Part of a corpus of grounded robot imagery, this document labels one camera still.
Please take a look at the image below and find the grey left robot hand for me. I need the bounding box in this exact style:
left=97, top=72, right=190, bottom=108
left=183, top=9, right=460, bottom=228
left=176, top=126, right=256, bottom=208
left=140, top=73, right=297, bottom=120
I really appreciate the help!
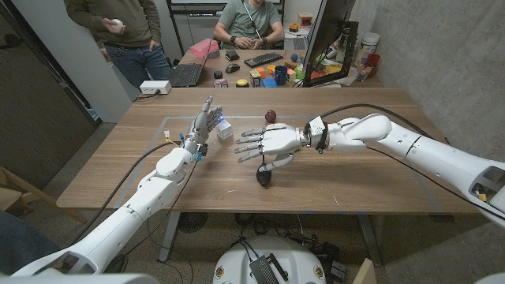
left=183, top=95, right=224, bottom=155

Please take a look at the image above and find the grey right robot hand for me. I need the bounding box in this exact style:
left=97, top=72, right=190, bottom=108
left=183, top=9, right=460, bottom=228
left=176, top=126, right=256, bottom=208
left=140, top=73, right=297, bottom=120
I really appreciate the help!
left=233, top=122, right=307, bottom=173

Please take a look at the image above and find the white cube block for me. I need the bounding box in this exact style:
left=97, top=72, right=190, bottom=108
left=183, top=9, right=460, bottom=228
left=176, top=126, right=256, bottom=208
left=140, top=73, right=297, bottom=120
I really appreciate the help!
left=215, top=119, right=234, bottom=140

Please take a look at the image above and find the white tag on right wrist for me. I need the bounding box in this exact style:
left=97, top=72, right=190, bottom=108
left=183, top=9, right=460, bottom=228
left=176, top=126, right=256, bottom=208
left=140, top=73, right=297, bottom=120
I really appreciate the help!
left=309, top=116, right=327, bottom=136

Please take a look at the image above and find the black open laptop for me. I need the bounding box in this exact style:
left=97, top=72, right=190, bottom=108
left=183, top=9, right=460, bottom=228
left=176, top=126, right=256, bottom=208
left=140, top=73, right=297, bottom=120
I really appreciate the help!
left=167, top=39, right=214, bottom=88

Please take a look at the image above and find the white power strip box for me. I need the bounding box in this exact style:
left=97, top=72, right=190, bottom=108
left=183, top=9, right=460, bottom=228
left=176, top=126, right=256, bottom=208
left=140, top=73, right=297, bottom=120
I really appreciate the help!
left=139, top=80, right=173, bottom=95

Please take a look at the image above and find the dark blue mug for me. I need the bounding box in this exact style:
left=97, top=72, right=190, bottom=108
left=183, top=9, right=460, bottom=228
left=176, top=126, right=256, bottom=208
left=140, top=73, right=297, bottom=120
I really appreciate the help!
left=274, top=65, right=289, bottom=86

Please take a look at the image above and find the wooden back desk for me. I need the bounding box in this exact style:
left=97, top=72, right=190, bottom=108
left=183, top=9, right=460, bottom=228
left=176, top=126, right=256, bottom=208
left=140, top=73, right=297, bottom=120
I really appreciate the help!
left=178, top=49, right=383, bottom=88

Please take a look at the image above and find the pink plastic box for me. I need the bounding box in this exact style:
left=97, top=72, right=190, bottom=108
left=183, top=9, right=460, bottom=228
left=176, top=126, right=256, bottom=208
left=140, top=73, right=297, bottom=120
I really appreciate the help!
left=189, top=38, right=220, bottom=59

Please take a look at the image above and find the black keyboard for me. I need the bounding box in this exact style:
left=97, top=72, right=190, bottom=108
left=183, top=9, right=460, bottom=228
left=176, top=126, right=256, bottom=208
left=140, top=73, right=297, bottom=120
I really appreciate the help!
left=243, top=51, right=284, bottom=69

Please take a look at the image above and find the round black floor fan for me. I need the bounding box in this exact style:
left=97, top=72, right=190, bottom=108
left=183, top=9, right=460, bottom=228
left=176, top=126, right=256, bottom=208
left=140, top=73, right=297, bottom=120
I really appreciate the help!
left=177, top=211, right=209, bottom=234

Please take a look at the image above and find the grey metal table leg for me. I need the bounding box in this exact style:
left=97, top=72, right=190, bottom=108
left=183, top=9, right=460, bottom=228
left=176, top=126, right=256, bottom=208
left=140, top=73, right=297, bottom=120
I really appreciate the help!
left=158, top=211, right=181, bottom=263
left=357, top=215, right=383, bottom=267

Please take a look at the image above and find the standing person olive sweater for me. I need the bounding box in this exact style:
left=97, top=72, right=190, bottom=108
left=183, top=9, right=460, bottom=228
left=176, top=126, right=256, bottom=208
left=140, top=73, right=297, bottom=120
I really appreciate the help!
left=64, top=0, right=173, bottom=88

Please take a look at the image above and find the seated person green shirt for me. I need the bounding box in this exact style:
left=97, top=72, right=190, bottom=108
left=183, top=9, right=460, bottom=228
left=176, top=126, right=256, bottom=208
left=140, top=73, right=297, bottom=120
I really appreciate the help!
left=213, top=0, right=286, bottom=51

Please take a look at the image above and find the black computer monitor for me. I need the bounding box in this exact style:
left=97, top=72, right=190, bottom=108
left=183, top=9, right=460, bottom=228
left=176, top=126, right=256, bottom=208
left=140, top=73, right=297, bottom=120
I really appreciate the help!
left=301, top=0, right=360, bottom=88

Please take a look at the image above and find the red cup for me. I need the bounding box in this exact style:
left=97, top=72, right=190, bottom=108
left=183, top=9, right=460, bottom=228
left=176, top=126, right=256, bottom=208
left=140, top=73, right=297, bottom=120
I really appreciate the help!
left=365, top=53, right=382, bottom=78

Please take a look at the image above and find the white plastic jar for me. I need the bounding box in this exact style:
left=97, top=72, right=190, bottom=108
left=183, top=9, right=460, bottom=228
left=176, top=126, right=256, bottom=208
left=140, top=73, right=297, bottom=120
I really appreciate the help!
left=357, top=32, right=381, bottom=66

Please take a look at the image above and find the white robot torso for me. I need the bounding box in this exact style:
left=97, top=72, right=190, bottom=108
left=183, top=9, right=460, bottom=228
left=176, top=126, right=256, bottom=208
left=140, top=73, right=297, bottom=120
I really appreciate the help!
left=212, top=235, right=327, bottom=284

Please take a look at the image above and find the black box on torso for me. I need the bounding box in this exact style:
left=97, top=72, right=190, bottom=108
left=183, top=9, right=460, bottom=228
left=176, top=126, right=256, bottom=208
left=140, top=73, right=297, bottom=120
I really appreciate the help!
left=248, top=253, right=289, bottom=284

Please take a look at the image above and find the cardboard piece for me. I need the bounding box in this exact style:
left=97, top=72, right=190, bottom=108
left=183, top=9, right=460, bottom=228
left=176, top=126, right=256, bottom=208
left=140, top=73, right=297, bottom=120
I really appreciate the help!
left=350, top=257, right=376, bottom=284

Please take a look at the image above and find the wooden chair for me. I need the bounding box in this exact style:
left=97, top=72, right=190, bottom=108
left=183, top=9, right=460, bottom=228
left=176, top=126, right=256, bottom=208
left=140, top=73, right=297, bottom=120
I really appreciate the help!
left=0, top=165, right=88, bottom=225

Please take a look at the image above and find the person leg in jeans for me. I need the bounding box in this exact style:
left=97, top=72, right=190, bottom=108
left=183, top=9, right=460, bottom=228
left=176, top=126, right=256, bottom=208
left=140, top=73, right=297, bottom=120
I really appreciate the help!
left=0, top=208, right=60, bottom=275

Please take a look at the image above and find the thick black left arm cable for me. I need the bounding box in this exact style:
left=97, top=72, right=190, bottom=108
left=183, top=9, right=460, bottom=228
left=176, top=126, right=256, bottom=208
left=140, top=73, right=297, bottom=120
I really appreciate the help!
left=69, top=140, right=183, bottom=246

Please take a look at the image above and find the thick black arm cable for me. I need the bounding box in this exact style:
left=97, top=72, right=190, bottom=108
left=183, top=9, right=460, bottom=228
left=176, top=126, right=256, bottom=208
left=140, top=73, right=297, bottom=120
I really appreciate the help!
left=69, top=140, right=183, bottom=246
left=318, top=103, right=449, bottom=145

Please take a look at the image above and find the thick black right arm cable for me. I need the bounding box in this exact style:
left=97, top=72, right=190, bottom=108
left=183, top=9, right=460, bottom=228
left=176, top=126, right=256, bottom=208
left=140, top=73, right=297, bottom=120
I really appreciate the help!
left=318, top=103, right=449, bottom=145

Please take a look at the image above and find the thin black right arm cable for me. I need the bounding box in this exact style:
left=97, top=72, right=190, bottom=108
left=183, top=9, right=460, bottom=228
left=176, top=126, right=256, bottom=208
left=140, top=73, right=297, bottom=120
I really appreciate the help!
left=365, top=146, right=505, bottom=221

